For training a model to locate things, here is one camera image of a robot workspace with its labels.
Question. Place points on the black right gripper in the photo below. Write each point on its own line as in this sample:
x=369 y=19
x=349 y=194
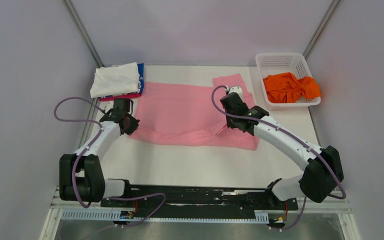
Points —
x=230 y=125

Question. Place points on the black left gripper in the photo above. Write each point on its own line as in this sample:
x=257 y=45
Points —
x=133 y=126

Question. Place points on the pink t-shirt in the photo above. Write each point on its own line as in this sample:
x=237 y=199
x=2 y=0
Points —
x=186 y=115

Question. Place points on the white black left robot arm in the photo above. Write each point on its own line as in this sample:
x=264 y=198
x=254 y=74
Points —
x=81 y=177

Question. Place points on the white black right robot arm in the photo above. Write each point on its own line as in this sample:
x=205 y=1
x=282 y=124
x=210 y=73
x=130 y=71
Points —
x=321 y=167

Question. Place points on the magenta folded t-shirt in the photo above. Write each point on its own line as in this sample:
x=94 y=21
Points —
x=123 y=96

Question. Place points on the white folded t-shirt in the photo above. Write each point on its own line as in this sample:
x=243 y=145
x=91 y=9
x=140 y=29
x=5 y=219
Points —
x=115 y=80

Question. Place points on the white plastic basket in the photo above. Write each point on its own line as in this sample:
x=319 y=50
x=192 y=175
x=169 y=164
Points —
x=273 y=63

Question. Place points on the orange t-shirt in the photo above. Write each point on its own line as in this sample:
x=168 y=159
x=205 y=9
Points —
x=286 y=88

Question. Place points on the blue folded t-shirt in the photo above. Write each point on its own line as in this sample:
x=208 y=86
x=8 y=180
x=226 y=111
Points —
x=141 y=81

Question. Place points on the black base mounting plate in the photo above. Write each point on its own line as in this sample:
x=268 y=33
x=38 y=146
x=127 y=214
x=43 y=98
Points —
x=197 y=201

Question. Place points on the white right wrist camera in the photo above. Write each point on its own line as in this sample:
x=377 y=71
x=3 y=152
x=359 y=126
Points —
x=236 y=89

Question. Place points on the silver aluminium front rail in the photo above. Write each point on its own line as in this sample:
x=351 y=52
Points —
x=329 y=206

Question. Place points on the white slotted cable duct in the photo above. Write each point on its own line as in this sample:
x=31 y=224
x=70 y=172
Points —
x=128 y=216

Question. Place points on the silver aluminium frame post left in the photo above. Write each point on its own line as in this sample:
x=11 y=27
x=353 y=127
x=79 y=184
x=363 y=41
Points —
x=75 y=17

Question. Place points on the silver aluminium frame post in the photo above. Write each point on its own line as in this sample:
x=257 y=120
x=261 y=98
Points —
x=75 y=17
x=332 y=8

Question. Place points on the silver aluminium frame post right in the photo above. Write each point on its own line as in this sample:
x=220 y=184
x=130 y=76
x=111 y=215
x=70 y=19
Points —
x=332 y=8

